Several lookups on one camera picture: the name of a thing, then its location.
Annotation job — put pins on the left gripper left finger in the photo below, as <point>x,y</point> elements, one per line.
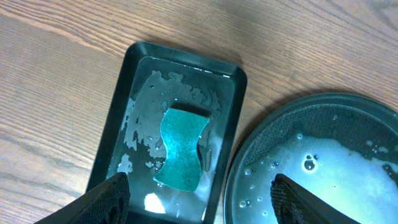
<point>106,203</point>

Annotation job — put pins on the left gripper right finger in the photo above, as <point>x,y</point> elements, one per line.
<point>294,204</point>

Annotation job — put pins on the green yellow sponge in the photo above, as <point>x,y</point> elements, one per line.
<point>180,131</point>

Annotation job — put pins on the round black tray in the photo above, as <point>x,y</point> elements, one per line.
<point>340,147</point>

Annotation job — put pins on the rectangular black sponge tray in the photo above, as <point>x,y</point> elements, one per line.
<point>153,79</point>

